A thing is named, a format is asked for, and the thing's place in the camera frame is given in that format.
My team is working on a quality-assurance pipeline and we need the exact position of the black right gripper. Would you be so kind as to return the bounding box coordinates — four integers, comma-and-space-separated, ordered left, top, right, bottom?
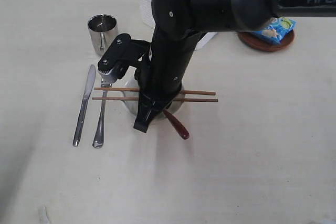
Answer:
133, 90, 180, 132

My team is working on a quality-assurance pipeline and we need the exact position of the speckled glass bowl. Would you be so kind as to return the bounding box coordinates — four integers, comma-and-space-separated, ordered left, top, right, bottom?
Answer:
121, 78, 184, 122

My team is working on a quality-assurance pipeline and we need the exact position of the wooden chopstick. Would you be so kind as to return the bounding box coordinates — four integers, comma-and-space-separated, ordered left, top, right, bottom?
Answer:
94, 87, 216, 96
92, 97, 218, 103

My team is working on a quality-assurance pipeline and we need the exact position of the dark red wooden spoon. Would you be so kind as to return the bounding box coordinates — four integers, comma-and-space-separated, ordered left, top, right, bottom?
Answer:
163, 109, 190, 140

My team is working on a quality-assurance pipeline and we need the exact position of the silver table knife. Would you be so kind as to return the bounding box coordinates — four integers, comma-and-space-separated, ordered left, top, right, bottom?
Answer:
72, 65, 96, 147

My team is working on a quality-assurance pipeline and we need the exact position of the silver fork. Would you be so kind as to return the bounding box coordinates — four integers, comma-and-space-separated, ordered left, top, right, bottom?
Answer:
92, 78, 112, 148

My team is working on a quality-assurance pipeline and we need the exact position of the steel cup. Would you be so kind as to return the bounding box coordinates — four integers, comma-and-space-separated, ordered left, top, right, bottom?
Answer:
88, 14, 119, 57

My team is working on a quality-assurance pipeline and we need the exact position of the brown wooden plate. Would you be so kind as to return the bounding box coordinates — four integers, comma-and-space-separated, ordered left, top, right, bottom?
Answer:
237, 30, 295, 52

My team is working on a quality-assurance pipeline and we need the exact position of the blue chips bag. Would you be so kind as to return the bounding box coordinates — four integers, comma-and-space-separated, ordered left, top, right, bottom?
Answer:
250, 17, 297, 45

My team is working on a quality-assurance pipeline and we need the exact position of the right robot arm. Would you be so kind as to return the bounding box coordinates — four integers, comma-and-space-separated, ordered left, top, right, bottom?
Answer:
133, 0, 335, 132

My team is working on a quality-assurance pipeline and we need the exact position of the white perforated plastic basket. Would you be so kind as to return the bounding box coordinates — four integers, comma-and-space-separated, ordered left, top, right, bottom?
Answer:
139, 0, 217, 51

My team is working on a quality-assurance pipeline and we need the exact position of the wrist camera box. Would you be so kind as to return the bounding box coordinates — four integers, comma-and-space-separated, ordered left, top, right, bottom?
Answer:
98, 33, 151, 84

